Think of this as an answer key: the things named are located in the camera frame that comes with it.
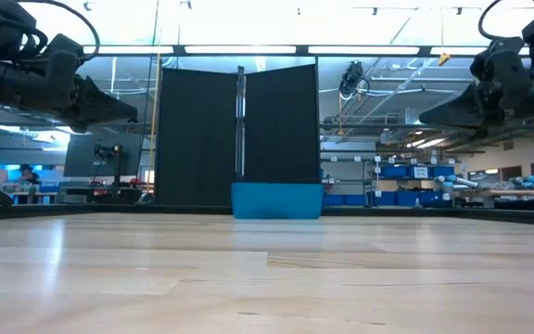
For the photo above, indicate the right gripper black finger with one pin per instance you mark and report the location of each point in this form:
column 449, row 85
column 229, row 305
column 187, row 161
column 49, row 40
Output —
column 466, row 111
column 475, row 131

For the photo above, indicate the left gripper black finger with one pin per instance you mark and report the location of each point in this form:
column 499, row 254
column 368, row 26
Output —
column 100, row 104
column 91, row 126

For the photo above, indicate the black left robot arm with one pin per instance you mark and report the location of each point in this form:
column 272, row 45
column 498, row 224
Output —
column 3, row 83

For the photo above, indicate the large dark display screen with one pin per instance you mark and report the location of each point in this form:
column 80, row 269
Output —
column 81, row 158

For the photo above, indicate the yellow hanging tag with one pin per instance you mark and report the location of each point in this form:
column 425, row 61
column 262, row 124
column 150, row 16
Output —
column 443, row 59

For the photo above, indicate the blue storage bin white label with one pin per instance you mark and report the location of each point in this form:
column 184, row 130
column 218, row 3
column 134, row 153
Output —
column 420, row 172

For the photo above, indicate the person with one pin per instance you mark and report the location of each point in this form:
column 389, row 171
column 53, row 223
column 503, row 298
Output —
column 27, row 174

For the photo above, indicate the wooden workbench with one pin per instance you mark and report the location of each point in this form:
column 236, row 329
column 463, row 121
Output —
column 526, row 192

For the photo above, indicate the black folding partition screen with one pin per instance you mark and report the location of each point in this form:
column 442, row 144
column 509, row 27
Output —
column 197, row 139

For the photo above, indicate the black hanging ceiling device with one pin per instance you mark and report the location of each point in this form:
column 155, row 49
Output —
column 351, row 76

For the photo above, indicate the metal storage shelf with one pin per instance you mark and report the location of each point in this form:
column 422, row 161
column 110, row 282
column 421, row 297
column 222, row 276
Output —
column 341, row 161

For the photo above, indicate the blue plastic bin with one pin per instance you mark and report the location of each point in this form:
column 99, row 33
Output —
column 276, row 200

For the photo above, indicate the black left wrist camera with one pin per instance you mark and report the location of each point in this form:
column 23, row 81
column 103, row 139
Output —
column 63, row 51

